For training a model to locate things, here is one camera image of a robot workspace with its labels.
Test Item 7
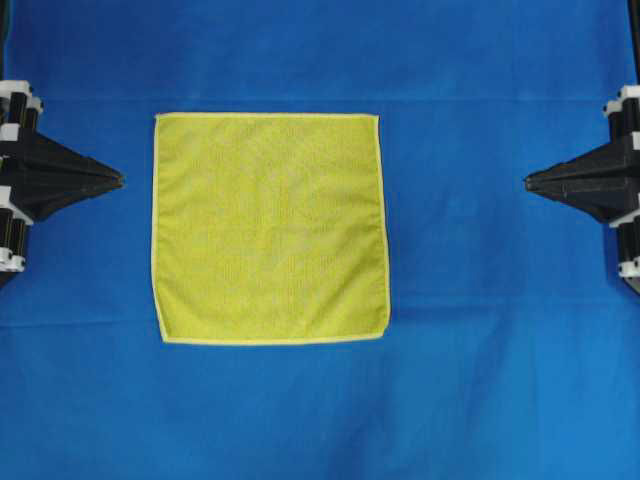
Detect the blue table cloth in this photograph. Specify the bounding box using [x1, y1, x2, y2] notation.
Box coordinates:
[1, 1, 639, 479]

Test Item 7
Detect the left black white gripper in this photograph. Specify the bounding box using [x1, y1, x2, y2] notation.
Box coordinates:
[1, 80, 124, 273]

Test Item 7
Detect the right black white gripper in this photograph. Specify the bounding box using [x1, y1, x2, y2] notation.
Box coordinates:
[524, 85, 639, 278]

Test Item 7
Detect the yellow-green microfibre towel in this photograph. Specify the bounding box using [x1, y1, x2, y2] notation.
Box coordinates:
[151, 112, 392, 346]

